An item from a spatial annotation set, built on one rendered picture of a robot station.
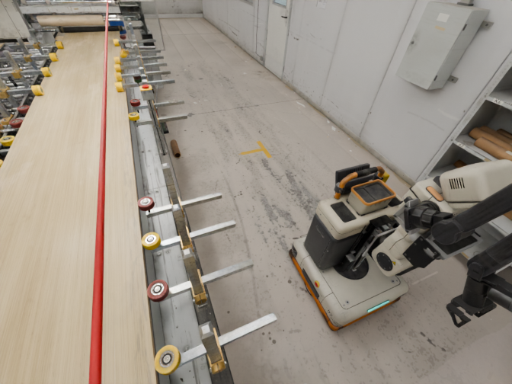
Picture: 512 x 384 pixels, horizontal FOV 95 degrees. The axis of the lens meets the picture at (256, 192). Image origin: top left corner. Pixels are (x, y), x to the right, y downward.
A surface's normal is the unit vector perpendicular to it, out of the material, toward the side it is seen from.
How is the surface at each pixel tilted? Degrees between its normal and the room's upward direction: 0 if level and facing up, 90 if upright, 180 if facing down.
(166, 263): 0
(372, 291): 0
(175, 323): 0
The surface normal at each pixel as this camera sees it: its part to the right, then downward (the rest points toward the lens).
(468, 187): -0.92, 0.23
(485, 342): 0.05, -0.70
